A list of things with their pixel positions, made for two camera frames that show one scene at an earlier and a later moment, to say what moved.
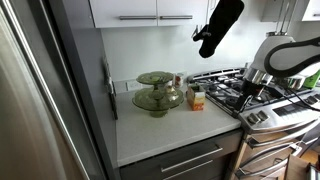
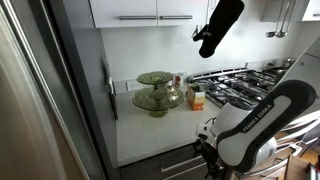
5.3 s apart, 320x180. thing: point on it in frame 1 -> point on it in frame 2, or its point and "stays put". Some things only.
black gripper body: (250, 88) -> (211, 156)
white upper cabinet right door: (182, 12) stays put
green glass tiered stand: (157, 100) stays put
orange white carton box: (196, 99) stays put
